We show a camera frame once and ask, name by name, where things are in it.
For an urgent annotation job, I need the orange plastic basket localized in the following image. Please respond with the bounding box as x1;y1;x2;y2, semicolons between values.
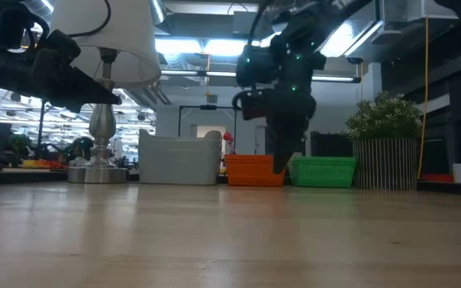
226;161;285;188
225;154;286;160
225;158;286;163

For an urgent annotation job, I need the yellow orange background item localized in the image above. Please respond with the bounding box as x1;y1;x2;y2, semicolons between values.
19;158;70;170

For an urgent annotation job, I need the grey plastic basket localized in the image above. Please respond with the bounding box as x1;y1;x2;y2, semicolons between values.
138;148;222;186
138;139;223;155
138;128;223;147

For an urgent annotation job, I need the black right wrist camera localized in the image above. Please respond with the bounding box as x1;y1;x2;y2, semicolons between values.
232;88;274;122

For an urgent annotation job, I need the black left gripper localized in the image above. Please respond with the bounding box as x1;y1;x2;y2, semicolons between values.
30;30;122;114

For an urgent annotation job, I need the white shade silver table lamp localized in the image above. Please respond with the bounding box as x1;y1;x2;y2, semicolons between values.
50;0;162;184

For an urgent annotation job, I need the black storage cabinet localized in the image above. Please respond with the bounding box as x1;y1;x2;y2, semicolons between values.
380;47;461;185

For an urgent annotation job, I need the red background object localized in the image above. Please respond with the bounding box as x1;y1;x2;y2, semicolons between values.
222;131;236;155

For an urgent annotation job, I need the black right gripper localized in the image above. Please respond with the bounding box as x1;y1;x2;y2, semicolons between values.
264;90;318;174

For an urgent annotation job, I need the green plastic basket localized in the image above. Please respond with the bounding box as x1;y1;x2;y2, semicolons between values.
291;159;357;165
292;162;355;188

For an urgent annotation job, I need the black background box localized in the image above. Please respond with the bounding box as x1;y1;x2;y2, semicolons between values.
309;130;355;158

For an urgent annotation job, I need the potted plant in striped pot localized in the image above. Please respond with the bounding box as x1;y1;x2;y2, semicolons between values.
344;91;423;191

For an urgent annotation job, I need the black background equipment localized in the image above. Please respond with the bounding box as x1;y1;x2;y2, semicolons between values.
62;136;94;162

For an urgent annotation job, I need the long ceiling light strip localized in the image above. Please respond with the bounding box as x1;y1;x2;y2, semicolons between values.
160;70;363;84

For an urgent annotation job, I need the black background frame stand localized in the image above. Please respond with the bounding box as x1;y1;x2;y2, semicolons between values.
177;104;239;155

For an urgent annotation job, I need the wide ceiling light panel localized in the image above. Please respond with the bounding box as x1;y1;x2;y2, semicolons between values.
154;38;271;58

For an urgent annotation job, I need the angled ceiling light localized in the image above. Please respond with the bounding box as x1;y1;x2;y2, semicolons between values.
318;19;384;59

